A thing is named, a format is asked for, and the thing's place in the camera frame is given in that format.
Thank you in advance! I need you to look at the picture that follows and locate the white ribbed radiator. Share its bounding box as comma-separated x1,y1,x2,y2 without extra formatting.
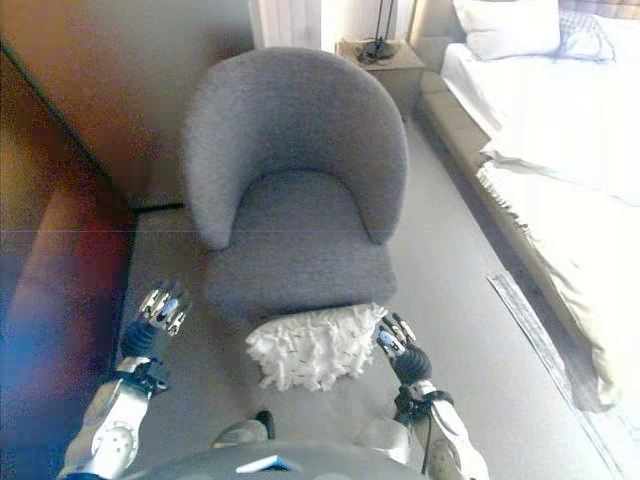
248,0,324,51

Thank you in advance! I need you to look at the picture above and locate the cream fringed blanket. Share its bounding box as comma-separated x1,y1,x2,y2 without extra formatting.
474,153,640,407

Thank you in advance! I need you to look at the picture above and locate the robot leg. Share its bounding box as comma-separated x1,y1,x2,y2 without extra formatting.
353,416,417,465
212,409,277,449

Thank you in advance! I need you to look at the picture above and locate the beige bedside table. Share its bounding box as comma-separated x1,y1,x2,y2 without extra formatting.
334,38,426,119

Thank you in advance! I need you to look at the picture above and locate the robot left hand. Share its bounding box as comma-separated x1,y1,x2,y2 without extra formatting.
121,280,194,359

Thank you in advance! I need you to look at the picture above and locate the robot left leg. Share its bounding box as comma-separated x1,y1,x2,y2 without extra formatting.
212,409,277,449

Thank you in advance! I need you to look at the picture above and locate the white bed duvet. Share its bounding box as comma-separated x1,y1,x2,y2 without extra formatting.
439,42,640,207

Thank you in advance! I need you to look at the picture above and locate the robot right leg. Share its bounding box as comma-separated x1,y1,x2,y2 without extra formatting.
353,416,417,465

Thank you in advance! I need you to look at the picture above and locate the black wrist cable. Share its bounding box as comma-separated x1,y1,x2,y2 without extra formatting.
420,398,437,475

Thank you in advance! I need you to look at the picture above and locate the grey patterned rug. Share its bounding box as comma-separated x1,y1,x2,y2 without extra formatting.
485,272,640,480

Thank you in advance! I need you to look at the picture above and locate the brown wooden wardrobe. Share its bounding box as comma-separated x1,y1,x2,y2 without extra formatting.
0,33,137,480

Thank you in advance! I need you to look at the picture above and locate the grey fabric armchair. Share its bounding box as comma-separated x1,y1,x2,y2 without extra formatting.
180,45,410,327

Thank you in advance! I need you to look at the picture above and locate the plain white pillow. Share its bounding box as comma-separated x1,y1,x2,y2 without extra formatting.
452,0,562,63

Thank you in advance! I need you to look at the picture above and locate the grey robot torso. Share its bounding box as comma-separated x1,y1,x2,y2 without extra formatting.
124,438,426,480

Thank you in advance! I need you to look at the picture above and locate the beige upholstered bed frame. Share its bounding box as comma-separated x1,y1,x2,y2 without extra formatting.
407,0,640,412

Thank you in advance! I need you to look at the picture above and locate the grey patterned fringed pillow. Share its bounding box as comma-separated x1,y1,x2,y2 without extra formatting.
556,9,618,64

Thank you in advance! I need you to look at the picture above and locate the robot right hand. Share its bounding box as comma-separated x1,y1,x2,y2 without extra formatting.
375,312,434,387

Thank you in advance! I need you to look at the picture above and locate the white fringed cushion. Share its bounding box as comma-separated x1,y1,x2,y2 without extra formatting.
244,302,389,394

